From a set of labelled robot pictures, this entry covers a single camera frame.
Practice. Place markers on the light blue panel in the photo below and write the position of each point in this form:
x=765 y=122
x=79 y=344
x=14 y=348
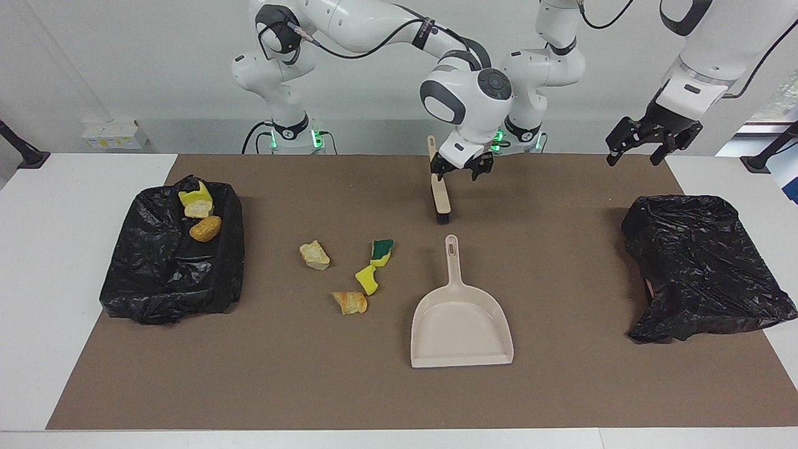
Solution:
x=790 y=181

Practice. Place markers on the beige plastic dustpan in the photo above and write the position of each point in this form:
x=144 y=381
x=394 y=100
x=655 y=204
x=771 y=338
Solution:
x=461 y=330

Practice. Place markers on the beige brush black bristles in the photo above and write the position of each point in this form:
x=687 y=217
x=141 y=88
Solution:
x=441 y=193

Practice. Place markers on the brown bread roll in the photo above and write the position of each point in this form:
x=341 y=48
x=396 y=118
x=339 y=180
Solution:
x=206 y=229

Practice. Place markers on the orange croissant piece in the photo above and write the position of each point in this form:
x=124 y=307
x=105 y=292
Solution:
x=350 y=302

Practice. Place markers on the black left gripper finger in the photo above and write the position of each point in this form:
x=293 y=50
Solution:
x=682 y=138
x=626 y=131

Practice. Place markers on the white power strip boxes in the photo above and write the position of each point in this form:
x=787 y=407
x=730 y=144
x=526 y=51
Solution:
x=115 y=134

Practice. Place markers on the pink bin edge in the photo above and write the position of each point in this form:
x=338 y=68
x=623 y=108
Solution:
x=649 y=287

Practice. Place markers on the green yellow sponge piece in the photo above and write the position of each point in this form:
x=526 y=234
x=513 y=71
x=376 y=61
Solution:
x=381 y=251

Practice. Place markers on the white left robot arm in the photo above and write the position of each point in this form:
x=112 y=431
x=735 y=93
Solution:
x=542 y=62

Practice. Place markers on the black trash bag bin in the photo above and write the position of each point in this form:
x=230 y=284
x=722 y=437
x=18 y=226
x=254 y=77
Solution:
x=704 y=274
x=162 y=274

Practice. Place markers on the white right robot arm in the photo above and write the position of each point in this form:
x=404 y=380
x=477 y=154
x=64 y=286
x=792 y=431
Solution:
x=374 y=25

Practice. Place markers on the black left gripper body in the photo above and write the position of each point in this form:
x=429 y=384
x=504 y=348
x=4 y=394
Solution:
x=667 y=123

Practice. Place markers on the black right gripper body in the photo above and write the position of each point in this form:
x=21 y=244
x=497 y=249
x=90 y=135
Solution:
x=464 y=169

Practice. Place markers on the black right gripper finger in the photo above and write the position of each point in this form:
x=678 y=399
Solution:
x=483 y=165
x=440 y=166

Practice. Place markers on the brown table mat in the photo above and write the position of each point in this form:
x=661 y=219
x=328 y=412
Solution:
x=312 y=374

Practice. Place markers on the pale bread chunk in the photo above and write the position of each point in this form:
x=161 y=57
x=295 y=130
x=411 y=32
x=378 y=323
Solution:
x=314 y=255
x=199 y=210

